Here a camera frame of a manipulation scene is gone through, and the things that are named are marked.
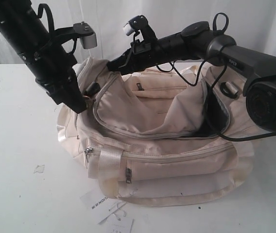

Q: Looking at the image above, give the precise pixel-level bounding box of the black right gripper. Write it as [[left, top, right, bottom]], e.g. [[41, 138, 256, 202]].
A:
[[106, 40, 162, 72]]

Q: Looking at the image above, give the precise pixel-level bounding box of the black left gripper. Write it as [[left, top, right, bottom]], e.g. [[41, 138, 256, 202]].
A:
[[34, 48, 87, 114]]

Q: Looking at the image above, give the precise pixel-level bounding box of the beige fabric duffel bag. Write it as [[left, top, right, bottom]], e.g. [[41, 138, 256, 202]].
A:
[[57, 58, 260, 206]]

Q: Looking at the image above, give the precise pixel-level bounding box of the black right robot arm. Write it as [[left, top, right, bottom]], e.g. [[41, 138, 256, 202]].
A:
[[107, 20, 276, 133]]

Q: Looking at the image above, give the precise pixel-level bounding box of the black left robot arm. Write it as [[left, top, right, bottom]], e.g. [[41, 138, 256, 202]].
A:
[[0, 0, 92, 114]]

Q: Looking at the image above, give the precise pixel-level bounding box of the clear plastic scrap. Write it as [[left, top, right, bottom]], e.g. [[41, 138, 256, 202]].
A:
[[34, 165, 45, 174]]

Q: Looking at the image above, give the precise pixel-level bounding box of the white brand hang tag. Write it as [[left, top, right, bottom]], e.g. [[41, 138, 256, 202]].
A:
[[80, 192, 116, 212]]

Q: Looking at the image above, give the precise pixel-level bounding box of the white square hang tag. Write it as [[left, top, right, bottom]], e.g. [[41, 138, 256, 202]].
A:
[[99, 212, 134, 233]]

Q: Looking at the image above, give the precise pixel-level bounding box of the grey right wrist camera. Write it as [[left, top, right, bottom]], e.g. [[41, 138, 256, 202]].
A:
[[123, 15, 157, 41]]

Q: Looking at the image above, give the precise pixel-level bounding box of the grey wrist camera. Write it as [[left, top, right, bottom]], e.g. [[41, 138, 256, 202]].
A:
[[73, 21, 97, 50], [123, 15, 157, 41]]

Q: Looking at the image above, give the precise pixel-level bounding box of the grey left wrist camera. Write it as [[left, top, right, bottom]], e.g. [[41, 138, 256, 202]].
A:
[[73, 21, 97, 50]]

